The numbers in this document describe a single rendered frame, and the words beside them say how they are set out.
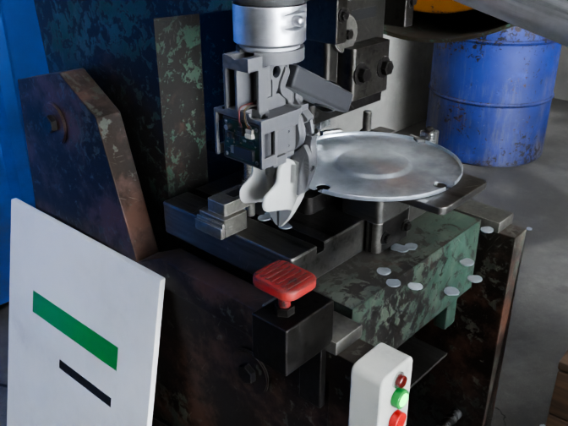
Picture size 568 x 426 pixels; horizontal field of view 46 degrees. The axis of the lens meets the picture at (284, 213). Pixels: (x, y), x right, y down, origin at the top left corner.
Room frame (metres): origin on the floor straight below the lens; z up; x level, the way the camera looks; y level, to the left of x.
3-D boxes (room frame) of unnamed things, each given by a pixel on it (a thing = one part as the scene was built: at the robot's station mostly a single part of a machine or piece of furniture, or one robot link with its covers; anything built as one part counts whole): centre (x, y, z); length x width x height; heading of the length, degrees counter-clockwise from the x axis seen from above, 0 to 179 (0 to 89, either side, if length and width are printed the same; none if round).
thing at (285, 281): (0.71, 0.00, 0.72); 0.07 x 0.06 x 0.08; 48
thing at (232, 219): (0.98, 0.06, 0.76); 0.17 x 0.06 x 0.10; 138
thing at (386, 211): (0.99, -0.18, 0.72); 0.25 x 0.14 x 0.14; 48
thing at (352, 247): (1.11, -0.05, 0.68); 0.45 x 0.30 x 0.06; 138
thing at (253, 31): (0.69, 0.01, 1.07); 0.08 x 0.08 x 0.05
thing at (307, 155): (0.69, -0.01, 0.92); 0.05 x 0.02 x 0.09; 48
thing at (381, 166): (1.02, -0.15, 0.78); 0.29 x 0.29 x 0.01
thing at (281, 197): (0.68, 0.01, 0.88); 0.06 x 0.03 x 0.09; 138
